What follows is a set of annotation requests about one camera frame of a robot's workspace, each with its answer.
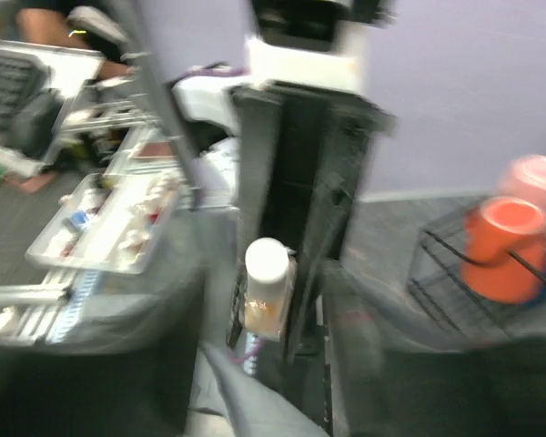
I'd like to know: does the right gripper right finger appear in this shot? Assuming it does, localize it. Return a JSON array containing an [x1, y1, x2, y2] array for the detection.
[[320, 263, 546, 436]]

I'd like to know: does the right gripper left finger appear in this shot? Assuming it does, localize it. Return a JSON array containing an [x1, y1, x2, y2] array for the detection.
[[0, 260, 205, 436]]

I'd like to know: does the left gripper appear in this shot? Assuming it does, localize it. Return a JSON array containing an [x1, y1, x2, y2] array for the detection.
[[229, 83, 395, 360]]

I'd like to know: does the nail polish bottle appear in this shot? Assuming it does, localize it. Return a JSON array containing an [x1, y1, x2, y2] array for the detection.
[[243, 260, 297, 341]]

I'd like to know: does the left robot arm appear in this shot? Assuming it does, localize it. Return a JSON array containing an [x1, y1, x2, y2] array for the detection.
[[173, 69, 394, 361]]

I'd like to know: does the grey sleeve forearm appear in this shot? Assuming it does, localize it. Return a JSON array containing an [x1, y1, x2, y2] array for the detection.
[[189, 341, 327, 437]]

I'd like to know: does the clear plastic tray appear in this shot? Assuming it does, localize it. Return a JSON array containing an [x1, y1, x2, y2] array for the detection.
[[26, 168, 190, 275]]

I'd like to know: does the orange mug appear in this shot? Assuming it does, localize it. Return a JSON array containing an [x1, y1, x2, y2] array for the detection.
[[461, 197, 546, 304]]

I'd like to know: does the pink mug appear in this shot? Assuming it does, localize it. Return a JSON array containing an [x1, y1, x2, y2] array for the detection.
[[499, 155, 546, 212]]

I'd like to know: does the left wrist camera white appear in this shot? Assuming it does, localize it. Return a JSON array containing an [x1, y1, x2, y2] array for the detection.
[[245, 1, 377, 95]]

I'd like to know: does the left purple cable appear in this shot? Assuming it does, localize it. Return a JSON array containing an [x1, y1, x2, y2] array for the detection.
[[186, 63, 249, 78]]

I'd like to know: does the black wire rack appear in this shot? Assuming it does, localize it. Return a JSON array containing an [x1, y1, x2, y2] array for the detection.
[[407, 197, 546, 339]]

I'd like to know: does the light blue cable duct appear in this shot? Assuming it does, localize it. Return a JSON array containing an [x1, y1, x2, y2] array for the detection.
[[46, 269, 104, 343]]

